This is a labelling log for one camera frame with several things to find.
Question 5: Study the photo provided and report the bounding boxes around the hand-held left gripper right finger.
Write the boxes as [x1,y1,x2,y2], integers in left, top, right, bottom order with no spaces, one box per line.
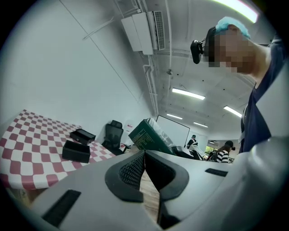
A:
[144,150,238,231]

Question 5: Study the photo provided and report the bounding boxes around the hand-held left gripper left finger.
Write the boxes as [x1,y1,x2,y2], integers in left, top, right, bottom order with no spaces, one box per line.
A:
[30,150,160,231]

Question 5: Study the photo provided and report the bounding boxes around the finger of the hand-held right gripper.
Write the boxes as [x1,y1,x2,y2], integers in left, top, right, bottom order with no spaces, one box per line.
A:
[170,145,195,159]

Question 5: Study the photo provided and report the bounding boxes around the green box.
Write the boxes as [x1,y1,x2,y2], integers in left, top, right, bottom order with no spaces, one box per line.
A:
[128,117,175,155]

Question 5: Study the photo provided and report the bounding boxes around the black box with knob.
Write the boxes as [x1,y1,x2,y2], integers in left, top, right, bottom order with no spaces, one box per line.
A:
[69,128,97,145]

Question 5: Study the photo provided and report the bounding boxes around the white projection screen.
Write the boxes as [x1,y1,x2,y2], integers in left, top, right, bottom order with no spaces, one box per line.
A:
[156,115,191,148]

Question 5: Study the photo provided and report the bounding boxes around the black office chair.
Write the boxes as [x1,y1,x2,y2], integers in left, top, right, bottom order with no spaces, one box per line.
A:
[101,120,132,156]

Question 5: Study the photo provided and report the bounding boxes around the white ceiling pipes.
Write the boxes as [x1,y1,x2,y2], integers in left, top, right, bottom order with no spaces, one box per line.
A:
[143,54,159,116]

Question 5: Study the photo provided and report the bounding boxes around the operator in blue shirt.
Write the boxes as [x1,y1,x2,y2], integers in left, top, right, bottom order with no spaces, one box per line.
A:
[238,33,285,154]

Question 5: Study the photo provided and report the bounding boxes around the red and white checkered tablecloth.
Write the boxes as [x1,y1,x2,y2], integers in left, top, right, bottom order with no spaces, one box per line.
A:
[0,109,118,190]

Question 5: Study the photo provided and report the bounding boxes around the person's head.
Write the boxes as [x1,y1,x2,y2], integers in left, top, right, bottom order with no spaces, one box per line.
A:
[204,21,273,88]

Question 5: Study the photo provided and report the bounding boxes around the white ceiling air conditioner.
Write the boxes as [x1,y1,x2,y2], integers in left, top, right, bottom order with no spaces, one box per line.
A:
[121,10,166,55]

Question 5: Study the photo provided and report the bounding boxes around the blue hair net cap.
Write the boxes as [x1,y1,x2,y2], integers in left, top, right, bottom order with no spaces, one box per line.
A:
[215,16,252,39]

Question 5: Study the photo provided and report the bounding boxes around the white lanyard strap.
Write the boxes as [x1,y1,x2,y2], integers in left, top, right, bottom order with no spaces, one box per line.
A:
[240,104,249,143]

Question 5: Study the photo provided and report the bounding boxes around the black head-mounted camera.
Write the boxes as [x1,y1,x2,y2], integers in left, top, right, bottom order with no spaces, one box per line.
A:
[190,39,204,65]

